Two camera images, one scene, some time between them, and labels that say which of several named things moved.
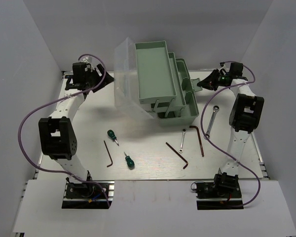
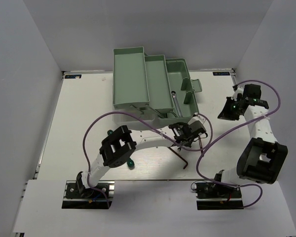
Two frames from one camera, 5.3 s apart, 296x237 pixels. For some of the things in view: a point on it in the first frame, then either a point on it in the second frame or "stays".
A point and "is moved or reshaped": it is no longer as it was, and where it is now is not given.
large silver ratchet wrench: [215, 109] to [173, 93]
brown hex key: [178, 154] stays
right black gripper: [210, 81] to [225, 113]
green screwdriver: [130, 163] stays
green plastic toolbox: [149, 80] is moved or reshaped
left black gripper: [108, 79] to [189, 143]
